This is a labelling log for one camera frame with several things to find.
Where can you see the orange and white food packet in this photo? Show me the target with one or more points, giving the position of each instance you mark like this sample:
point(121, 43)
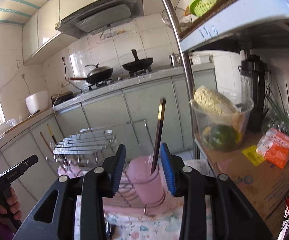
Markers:
point(277, 147)

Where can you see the black spoon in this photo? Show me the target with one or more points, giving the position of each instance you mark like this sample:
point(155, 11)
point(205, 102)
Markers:
point(108, 230)

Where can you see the wooden board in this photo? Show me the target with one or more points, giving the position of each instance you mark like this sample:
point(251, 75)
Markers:
point(27, 118)

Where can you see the clear plastic bowl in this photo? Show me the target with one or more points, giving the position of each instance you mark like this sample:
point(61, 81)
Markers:
point(247, 110)

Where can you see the pink plastic drip tray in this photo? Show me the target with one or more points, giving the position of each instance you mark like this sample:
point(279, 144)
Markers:
point(134, 208)

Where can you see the green round vegetable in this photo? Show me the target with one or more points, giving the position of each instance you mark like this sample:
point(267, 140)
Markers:
point(222, 137)

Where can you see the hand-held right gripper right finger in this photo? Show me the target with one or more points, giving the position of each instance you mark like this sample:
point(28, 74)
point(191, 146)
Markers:
point(168, 170)

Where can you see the green chives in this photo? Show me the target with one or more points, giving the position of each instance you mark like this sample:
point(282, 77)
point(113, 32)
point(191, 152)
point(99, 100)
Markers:
point(282, 112)

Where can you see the white storage box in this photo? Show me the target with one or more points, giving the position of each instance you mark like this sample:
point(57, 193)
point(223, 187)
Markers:
point(200, 58)

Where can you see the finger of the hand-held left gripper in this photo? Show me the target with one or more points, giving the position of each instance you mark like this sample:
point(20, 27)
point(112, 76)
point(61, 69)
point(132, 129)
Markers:
point(19, 167)

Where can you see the person's left hand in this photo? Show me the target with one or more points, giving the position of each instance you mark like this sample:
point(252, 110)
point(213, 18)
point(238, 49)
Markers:
point(13, 205)

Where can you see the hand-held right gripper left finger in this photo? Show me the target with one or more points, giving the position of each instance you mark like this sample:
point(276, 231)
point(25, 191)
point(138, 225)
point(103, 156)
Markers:
point(118, 170)

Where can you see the black wok with lid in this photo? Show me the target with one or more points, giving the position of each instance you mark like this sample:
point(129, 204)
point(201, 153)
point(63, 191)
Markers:
point(99, 73)

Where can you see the kitchen counter with cabinets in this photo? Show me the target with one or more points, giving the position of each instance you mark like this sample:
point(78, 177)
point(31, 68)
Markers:
point(104, 112)

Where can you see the white wall socket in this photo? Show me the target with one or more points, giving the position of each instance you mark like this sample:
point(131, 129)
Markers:
point(64, 85)

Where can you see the pink plastic utensil cup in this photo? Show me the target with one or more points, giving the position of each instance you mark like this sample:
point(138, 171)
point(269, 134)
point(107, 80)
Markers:
point(144, 177)
point(67, 172)

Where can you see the white rice cooker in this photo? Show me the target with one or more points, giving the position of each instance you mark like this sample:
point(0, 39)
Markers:
point(37, 101)

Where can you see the orange fruit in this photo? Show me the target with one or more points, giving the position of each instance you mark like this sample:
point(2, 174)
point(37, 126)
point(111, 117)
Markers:
point(238, 122)

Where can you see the black blender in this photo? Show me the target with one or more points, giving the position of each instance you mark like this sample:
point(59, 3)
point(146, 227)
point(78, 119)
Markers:
point(255, 85)

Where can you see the green plastic basket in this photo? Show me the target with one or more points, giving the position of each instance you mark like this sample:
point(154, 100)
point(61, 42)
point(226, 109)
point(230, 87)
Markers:
point(204, 5)

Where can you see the white wall switch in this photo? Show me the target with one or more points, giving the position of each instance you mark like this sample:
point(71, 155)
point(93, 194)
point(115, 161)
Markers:
point(18, 63)

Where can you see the steel kettle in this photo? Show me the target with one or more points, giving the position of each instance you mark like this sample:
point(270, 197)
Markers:
point(175, 60)

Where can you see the dark chopstick with pale tip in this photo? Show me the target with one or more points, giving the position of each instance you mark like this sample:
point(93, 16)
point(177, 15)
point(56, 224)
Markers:
point(158, 140)

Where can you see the brown cardboard sheet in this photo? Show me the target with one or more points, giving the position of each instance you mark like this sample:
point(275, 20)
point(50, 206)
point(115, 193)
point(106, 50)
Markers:
point(259, 187)

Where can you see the gold-patterned dark chopstick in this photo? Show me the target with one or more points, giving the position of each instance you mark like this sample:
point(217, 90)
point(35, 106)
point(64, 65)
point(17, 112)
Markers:
point(50, 133)

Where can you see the metal shelving unit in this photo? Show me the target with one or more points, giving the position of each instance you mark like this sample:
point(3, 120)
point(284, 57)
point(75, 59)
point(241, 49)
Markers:
point(188, 80)

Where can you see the wall decal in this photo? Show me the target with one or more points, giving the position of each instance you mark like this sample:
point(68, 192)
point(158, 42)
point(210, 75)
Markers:
point(114, 33)

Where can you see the floral white tablecloth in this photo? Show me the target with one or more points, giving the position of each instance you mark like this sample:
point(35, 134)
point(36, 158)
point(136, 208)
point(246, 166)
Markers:
point(139, 227)

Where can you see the black induction cooker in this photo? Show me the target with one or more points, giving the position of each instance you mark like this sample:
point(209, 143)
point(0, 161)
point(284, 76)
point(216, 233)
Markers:
point(64, 96)

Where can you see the wall cabinets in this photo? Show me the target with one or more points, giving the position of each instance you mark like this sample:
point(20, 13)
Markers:
point(47, 30)

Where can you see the enoki mushroom pack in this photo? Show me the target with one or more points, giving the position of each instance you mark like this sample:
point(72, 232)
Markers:
point(212, 100)

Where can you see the range hood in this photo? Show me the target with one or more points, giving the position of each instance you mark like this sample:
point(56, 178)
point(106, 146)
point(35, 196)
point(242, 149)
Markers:
point(102, 17)

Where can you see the black gas stove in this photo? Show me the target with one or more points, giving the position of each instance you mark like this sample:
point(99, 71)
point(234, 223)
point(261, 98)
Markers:
point(102, 83)

